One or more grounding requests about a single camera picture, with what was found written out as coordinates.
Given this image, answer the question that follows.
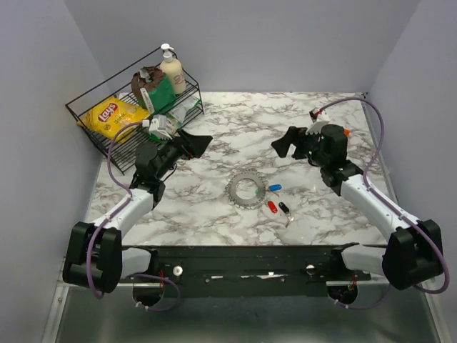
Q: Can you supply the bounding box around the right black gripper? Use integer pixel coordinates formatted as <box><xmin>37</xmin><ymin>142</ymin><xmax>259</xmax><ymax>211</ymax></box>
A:
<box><xmin>271</xmin><ymin>126</ymin><xmax>328</xmax><ymax>168</ymax></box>

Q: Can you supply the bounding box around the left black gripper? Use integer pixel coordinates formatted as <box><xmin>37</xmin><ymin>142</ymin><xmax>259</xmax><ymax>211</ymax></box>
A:
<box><xmin>155</xmin><ymin>128</ymin><xmax>212</xmax><ymax>180</ymax></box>

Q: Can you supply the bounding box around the blue key tag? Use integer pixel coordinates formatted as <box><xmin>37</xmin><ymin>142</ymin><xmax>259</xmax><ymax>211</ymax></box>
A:
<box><xmin>268</xmin><ymin>184</ymin><xmax>282</xmax><ymax>192</ymax></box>

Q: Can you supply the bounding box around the red key tag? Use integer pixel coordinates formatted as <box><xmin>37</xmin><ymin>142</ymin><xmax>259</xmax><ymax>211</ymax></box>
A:
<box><xmin>267</xmin><ymin>201</ymin><xmax>278</xmax><ymax>214</ymax></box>

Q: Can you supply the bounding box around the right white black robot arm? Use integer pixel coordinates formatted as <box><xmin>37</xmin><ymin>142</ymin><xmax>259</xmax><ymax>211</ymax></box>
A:
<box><xmin>271</xmin><ymin>124</ymin><xmax>444</xmax><ymax>290</ymax></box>

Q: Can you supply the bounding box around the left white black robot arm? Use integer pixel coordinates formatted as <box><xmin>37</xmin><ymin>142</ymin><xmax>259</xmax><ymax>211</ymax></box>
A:
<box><xmin>62</xmin><ymin>129</ymin><xmax>213</xmax><ymax>299</ymax></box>

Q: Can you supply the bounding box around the white green snack bag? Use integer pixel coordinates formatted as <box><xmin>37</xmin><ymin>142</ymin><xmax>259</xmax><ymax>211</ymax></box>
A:
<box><xmin>146</xmin><ymin>96</ymin><xmax>201</xmax><ymax>140</ymax></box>

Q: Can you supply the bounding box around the black key tag with key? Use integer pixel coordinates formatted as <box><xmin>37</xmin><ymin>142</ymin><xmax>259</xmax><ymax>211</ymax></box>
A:
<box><xmin>278</xmin><ymin>202</ymin><xmax>294</xmax><ymax>228</ymax></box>

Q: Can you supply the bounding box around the brown green snack bag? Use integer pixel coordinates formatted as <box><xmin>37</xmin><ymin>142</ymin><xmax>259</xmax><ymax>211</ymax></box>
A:
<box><xmin>131</xmin><ymin>66</ymin><xmax>176</xmax><ymax>115</ymax></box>

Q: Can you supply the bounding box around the cream lotion pump bottle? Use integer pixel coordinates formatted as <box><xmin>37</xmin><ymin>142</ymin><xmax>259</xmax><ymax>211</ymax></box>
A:
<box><xmin>160</xmin><ymin>44</ymin><xmax>186</xmax><ymax>95</ymax></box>

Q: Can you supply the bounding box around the yellow Lays chips bag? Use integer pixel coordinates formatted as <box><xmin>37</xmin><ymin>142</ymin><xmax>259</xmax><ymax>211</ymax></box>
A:
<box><xmin>78</xmin><ymin>96</ymin><xmax>149</xmax><ymax>139</ymax></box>

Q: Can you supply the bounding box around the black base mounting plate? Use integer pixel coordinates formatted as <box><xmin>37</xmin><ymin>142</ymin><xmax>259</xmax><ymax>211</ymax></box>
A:
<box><xmin>123</xmin><ymin>245</ymin><xmax>371</xmax><ymax>298</ymax></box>

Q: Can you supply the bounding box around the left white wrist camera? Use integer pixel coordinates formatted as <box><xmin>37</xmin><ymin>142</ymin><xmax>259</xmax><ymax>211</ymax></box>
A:
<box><xmin>141</xmin><ymin>114</ymin><xmax>180</xmax><ymax>140</ymax></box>

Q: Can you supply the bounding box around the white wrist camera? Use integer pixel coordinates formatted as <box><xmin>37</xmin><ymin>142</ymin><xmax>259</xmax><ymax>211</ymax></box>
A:
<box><xmin>306</xmin><ymin>108</ymin><xmax>330</xmax><ymax>135</ymax></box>
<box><xmin>141</xmin><ymin>114</ymin><xmax>180</xmax><ymax>140</ymax></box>

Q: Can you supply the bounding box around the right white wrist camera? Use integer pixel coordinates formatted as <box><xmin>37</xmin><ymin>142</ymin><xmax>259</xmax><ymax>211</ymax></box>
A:
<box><xmin>306</xmin><ymin>108</ymin><xmax>330</xmax><ymax>135</ymax></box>

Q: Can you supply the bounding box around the black wire rack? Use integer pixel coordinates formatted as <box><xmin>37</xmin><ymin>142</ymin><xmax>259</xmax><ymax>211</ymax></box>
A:
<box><xmin>65</xmin><ymin>44</ymin><xmax>204</xmax><ymax>174</ymax></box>

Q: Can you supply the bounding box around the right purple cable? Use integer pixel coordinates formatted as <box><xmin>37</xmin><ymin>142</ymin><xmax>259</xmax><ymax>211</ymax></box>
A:
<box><xmin>310</xmin><ymin>96</ymin><xmax>450</xmax><ymax>310</ymax></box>

